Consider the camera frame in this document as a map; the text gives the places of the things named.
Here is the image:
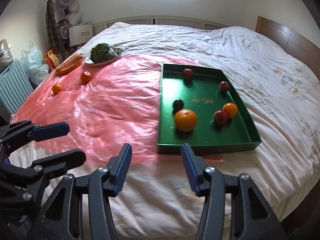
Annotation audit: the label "white plastic bags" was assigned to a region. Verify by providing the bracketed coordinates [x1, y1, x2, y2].
[65, 2, 84, 27]

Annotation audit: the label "printed white sack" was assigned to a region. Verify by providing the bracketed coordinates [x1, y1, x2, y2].
[0, 39, 14, 72]

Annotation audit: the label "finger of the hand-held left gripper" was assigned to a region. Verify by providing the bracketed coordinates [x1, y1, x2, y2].
[0, 149, 87, 190]
[0, 120, 70, 155]

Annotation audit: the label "translucent plastic bag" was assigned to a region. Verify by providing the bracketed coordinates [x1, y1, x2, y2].
[21, 40, 49, 85]

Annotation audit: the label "striped scarf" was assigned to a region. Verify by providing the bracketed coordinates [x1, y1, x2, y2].
[45, 0, 64, 55]

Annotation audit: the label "leafy green vegetable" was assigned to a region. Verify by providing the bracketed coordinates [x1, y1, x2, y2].
[90, 43, 119, 63]

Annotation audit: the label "light blue ribbed board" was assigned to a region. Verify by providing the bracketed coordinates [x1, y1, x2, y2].
[0, 59, 34, 115]

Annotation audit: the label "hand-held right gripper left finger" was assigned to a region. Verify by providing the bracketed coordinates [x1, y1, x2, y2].
[37, 143, 132, 240]

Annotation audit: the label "wooden bed headboard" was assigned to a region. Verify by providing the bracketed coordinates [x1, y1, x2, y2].
[255, 16, 320, 67]

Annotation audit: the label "purple fan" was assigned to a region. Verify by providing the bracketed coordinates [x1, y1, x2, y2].
[59, 25, 70, 39]
[58, 0, 74, 15]

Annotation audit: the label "pink plastic sheet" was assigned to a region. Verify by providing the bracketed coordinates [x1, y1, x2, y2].
[10, 54, 224, 164]

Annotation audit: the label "red yellow package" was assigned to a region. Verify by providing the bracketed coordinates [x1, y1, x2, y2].
[43, 49, 62, 70]

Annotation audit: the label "green shallow tray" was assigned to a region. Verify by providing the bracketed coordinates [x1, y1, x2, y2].
[156, 63, 262, 155]

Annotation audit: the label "white plate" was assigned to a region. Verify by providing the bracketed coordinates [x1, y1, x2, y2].
[85, 47, 125, 67]

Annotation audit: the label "white cardboard box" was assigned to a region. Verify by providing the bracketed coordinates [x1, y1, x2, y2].
[69, 24, 94, 46]

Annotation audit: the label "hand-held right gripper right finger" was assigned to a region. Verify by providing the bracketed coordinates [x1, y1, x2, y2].
[181, 143, 288, 240]

